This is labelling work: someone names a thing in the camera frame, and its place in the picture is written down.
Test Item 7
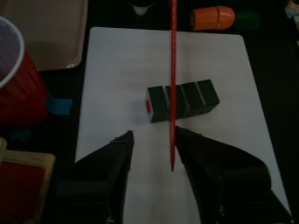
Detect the white cutting board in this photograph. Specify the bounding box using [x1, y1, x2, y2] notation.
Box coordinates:
[74, 26, 293, 224]

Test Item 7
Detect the pale toy item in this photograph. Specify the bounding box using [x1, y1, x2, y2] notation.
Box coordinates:
[283, 0, 299, 29]

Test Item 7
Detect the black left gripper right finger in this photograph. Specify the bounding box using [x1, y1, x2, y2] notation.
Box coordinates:
[174, 125, 295, 224]

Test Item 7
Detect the sushi roll piece red end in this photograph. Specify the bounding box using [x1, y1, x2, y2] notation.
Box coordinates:
[145, 85, 173, 123]

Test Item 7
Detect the red plastic toy knife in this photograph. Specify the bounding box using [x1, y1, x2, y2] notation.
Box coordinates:
[169, 0, 179, 172]

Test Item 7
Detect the red plastic cup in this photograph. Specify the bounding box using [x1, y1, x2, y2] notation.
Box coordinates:
[0, 16, 51, 128]

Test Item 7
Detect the dark green sushi roll piece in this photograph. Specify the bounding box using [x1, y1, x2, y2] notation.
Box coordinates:
[195, 79, 221, 116]
[181, 81, 207, 117]
[165, 83, 193, 121]

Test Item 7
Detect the beige plastic tray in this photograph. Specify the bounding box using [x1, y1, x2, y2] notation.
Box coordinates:
[0, 0, 90, 73]

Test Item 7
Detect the blue tape patch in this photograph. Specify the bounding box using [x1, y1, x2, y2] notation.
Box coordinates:
[46, 94, 74, 116]

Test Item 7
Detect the small white object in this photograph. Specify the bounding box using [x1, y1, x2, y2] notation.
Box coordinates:
[127, 0, 158, 16]

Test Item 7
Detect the orange toy carrot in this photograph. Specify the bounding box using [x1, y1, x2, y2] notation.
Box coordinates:
[190, 5, 237, 32]

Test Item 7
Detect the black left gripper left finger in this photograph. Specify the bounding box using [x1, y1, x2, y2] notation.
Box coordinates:
[54, 129, 137, 224]

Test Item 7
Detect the dark green toy piece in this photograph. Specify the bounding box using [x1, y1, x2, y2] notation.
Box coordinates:
[233, 10, 262, 32]

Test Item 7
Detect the wooden box with red side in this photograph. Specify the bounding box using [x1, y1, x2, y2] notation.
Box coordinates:
[0, 136, 58, 224]

